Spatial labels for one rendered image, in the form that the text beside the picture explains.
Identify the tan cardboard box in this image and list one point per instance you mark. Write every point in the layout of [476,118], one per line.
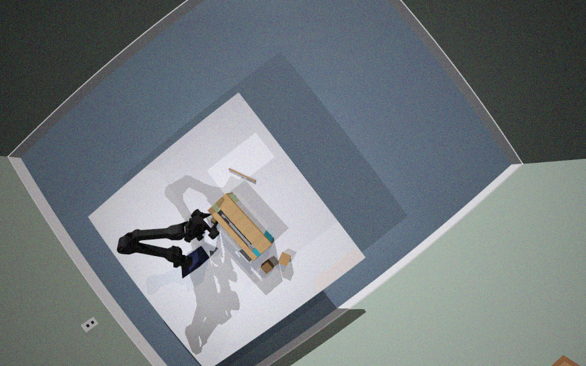
[267,266]
[284,259]

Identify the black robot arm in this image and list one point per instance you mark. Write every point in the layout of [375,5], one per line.
[129,244]

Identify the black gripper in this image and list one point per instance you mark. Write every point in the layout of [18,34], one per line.
[213,232]

